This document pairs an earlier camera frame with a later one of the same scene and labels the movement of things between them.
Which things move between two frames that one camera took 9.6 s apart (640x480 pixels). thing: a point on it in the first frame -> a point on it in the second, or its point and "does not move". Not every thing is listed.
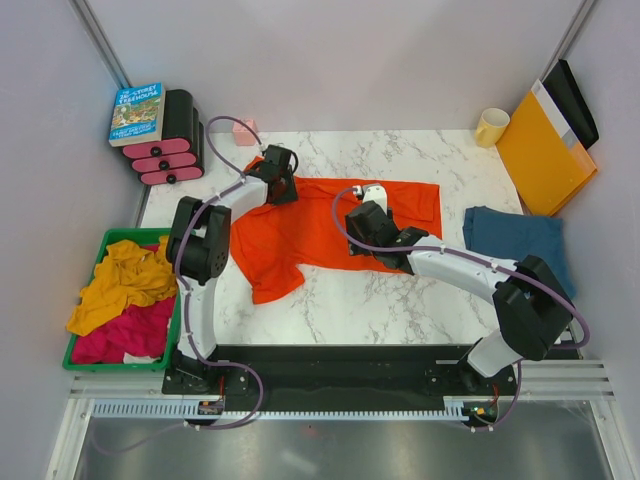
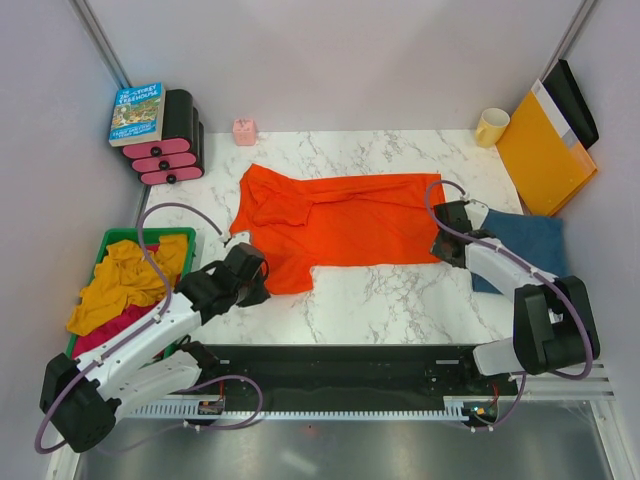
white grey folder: (550, 106) does not move
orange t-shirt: (274, 247) does not move
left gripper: (291, 196) -> (259, 295)
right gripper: (355, 249) -> (436, 251)
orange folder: (544, 172) does not move
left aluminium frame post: (96, 33) does not move
